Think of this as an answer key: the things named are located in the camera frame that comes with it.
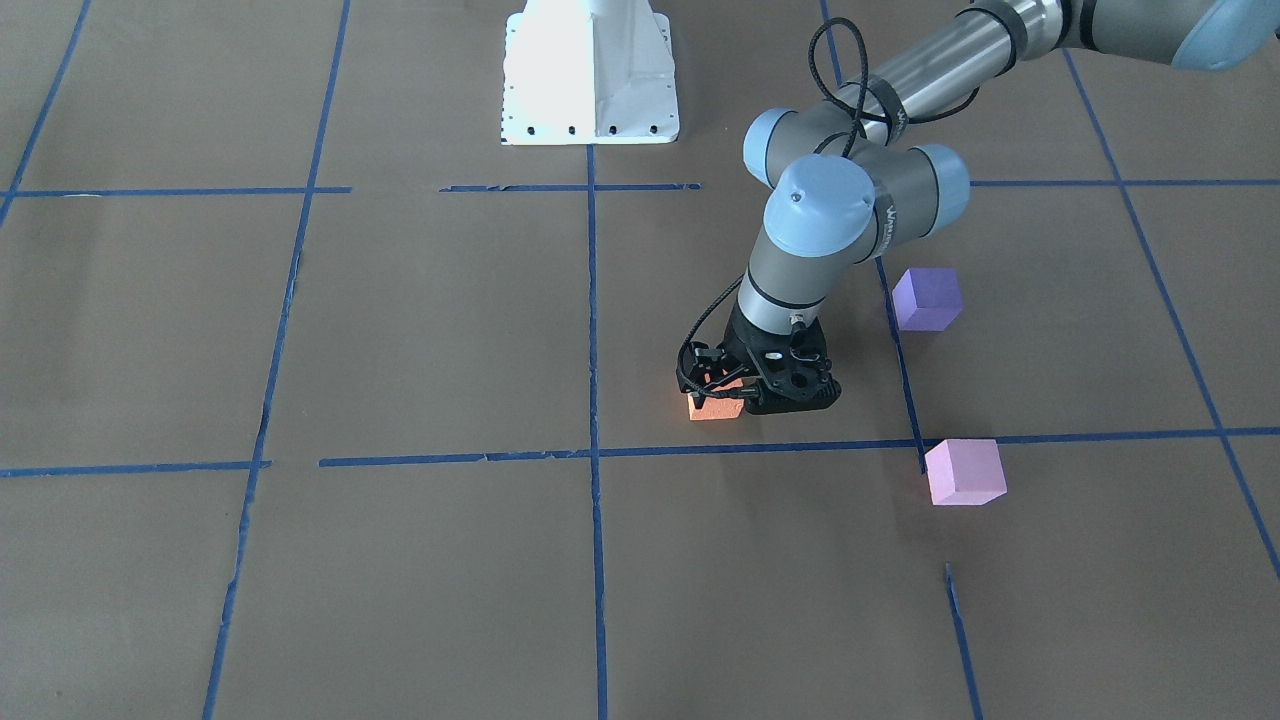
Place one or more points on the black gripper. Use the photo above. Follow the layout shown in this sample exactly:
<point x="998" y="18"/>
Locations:
<point x="741" y="344"/>

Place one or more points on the orange foam block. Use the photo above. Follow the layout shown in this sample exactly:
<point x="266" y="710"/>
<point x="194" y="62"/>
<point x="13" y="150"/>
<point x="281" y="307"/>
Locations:
<point x="712" y="409"/>

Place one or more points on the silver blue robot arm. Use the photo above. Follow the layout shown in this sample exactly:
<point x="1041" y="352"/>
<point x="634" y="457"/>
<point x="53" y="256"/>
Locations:
<point x="843" y="194"/>

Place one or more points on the purple foam block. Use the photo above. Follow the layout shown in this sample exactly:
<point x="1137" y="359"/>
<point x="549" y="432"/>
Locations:
<point x="927" y="299"/>

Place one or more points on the pink foam block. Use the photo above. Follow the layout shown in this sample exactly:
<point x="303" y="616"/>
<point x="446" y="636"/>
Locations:
<point x="965" y="472"/>

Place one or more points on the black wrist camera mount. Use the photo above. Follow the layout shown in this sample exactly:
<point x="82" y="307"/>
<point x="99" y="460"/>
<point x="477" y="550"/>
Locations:
<point x="813" y="387"/>

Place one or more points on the white pedestal column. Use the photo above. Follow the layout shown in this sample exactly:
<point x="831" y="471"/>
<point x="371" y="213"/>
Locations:
<point x="588" y="73"/>

